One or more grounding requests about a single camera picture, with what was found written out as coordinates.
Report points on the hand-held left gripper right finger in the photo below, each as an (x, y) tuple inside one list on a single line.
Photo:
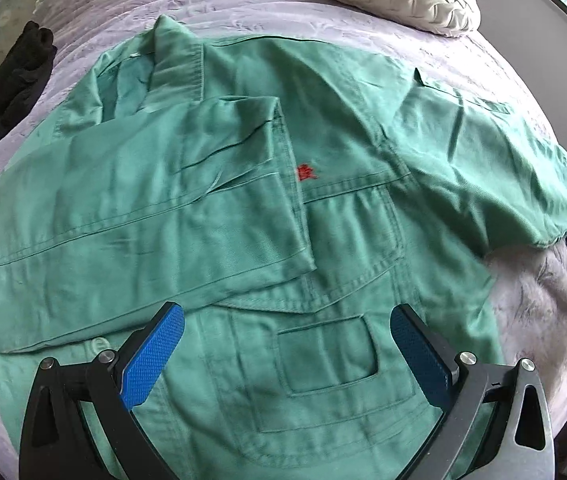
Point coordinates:
[(421, 355)]

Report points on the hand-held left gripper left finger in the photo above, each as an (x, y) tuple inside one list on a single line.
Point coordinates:
[(156, 355)]

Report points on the green work jacket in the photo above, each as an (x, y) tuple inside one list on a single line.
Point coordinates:
[(243, 200)]

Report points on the black garment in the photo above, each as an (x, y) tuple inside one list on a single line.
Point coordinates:
[(10, 90)]

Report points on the lilac bed cover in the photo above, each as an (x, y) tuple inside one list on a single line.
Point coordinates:
[(313, 20)]

